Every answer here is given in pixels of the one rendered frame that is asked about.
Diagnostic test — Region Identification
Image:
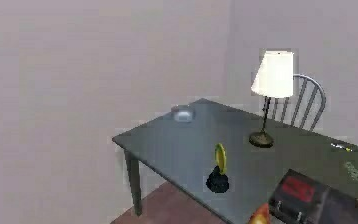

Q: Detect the pale green patterned card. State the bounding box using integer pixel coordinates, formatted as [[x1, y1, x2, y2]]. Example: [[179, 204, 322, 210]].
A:
[[342, 161, 358, 186]]

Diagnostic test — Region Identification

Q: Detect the dark grey table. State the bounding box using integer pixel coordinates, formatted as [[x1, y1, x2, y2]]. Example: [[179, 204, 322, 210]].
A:
[[111, 97, 358, 224]]

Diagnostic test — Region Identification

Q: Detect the yellow green disc black base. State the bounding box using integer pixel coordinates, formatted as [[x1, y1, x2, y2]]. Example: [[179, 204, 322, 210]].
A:
[[205, 142, 231, 194]]

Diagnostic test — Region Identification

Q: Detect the orange red round object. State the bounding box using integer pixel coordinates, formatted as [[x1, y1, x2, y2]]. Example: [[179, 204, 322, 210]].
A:
[[247, 202, 271, 224]]

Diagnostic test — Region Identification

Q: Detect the grey spindle back chair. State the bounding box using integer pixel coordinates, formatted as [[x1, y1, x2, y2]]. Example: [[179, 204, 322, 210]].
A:
[[266, 73, 327, 132]]

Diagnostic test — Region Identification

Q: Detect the small silver yellow pen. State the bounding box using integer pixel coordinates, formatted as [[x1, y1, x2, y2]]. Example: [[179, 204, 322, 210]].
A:
[[330, 142, 354, 153]]

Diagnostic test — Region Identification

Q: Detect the small grey bowl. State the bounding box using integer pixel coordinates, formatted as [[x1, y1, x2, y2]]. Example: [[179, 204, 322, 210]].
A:
[[171, 104, 196, 124]]

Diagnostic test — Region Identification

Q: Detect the white shade table lamp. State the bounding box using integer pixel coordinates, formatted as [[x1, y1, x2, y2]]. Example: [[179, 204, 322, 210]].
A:
[[248, 49, 295, 149]]

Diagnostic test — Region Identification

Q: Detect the black box red panel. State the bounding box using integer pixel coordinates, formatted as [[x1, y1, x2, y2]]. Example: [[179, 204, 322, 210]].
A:
[[267, 168, 358, 224]]

